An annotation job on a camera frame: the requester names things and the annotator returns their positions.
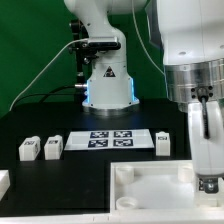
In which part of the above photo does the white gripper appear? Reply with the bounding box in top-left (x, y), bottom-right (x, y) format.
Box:
top-left (188, 101), bottom-right (224, 194)

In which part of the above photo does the white square tabletop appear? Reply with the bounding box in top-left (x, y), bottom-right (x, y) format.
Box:
top-left (110, 160), bottom-right (224, 211)

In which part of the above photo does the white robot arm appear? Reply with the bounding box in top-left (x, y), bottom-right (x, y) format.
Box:
top-left (64, 0), bottom-right (224, 193)

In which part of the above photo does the white marker sheet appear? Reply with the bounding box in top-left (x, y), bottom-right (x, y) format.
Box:
top-left (65, 129), bottom-right (154, 151)

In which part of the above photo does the black cable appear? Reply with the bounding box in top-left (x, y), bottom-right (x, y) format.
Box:
top-left (13, 84), bottom-right (88, 106)

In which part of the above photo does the white cable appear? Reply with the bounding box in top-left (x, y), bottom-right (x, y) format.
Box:
top-left (9, 38), bottom-right (89, 112)

